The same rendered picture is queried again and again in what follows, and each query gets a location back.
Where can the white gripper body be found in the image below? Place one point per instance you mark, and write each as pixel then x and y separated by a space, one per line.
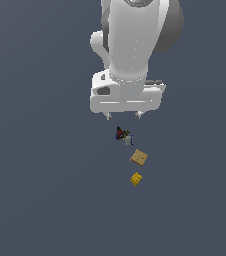
pixel 125 100

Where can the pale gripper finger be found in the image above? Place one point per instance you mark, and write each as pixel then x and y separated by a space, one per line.
pixel 138 115
pixel 108 115

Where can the dark red toy figure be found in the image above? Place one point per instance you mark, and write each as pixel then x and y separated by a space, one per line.
pixel 121 133

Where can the small grey white box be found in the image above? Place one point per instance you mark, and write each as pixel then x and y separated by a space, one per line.
pixel 129 140

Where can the tan square cracker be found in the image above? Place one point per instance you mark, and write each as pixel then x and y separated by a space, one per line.
pixel 139 157

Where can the yellow cheese block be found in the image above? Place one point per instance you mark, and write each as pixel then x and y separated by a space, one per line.
pixel 136 179

